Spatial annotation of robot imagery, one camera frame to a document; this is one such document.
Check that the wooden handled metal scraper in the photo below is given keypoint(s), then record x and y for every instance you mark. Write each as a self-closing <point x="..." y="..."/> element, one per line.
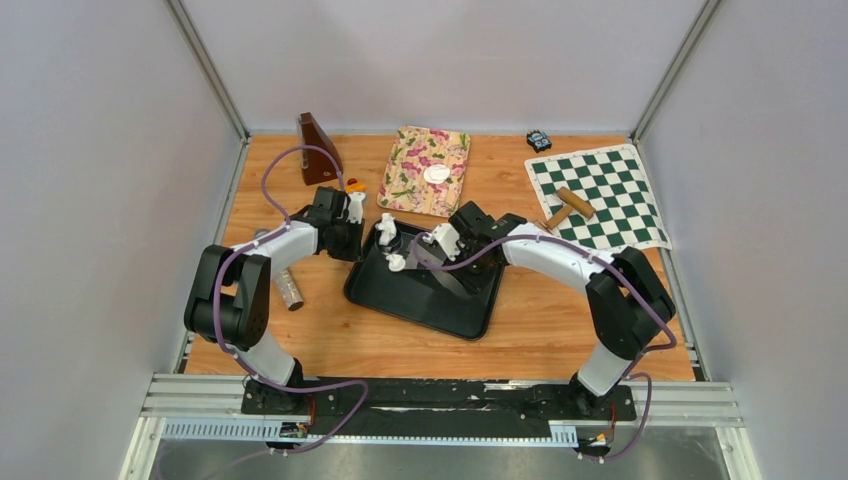
<point x="422" y="256"/>

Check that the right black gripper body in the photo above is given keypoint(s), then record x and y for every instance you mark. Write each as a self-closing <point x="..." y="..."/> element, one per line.
<point x="477" y="275"/>

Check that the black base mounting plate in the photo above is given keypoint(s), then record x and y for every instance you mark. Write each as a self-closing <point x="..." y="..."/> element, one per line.
<point x="437" y="408"/>

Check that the small blue black toy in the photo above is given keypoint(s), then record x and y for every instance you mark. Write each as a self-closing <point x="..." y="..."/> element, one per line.
<point x="538" y="141"/>

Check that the wooden pastry roller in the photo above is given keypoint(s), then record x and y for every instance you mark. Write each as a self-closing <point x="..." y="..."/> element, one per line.
<point x="571" y="203"/>

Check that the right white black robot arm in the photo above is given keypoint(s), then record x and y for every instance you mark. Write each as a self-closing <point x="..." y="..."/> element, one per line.
<point x="628" y="304"/>

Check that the orange toy car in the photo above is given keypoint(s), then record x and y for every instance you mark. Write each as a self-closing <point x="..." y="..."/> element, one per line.
<point x="354" y="186"/>

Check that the black baking tray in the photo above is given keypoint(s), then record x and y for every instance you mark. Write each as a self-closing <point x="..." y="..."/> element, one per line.
<point x="418" y="297"/>

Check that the aluminium frame rail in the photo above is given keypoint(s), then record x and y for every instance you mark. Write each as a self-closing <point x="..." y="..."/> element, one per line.
<point x="208" y="407"/>

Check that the floral rectangular tray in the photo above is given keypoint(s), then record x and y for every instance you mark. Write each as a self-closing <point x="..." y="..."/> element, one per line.
<point x="403" y="187"/>

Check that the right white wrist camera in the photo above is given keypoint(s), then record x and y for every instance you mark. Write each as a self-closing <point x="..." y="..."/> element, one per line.
<point x="447" y="238"/>

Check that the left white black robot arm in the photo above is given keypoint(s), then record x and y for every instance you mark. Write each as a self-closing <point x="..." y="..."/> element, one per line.
<point x="229" y="300"/>

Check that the brown wooden metronome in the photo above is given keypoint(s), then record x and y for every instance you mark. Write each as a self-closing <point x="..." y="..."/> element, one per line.
<point x="320" y="160"/>

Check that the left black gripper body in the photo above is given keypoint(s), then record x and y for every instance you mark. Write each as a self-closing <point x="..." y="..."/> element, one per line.
<point x="347" y="241"/>

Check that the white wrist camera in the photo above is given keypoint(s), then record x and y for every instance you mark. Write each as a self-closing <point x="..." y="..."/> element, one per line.
<point x="355" y="207"/>
<point x="447" y="238"/>

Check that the green white chess mat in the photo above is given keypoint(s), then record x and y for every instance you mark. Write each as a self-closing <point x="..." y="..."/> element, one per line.
<point x="613" y="181"/>

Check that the round cut dough wrapper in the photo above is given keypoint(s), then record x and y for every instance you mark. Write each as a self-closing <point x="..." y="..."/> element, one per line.
<point x="396" y="262"/>

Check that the silver glitter tube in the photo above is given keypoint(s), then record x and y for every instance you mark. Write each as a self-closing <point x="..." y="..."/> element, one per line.
<point x="283" y="279"/>

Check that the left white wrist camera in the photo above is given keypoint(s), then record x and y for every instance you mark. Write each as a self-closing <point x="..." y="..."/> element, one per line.
<point x="355" y="207"/>

